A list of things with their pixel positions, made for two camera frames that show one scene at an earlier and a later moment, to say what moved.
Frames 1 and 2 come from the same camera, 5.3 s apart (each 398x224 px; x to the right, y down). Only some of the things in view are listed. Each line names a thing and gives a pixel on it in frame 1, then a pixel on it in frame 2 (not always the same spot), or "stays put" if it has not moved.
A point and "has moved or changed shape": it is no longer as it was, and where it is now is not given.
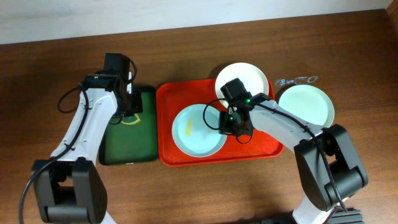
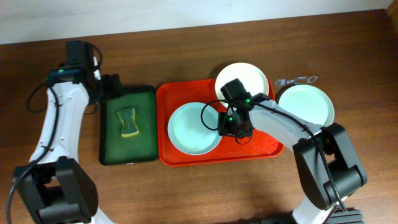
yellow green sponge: [131, 120] has moved or changed shape
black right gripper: [232, 127] stays put
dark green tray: [124, 144] stays put
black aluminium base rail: [354, 216] stays put
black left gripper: [135, 104] → [112, 82]
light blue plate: [195, 131] has moved or changed shape
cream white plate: [253, 77] stays put
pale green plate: [309, 102] stays put
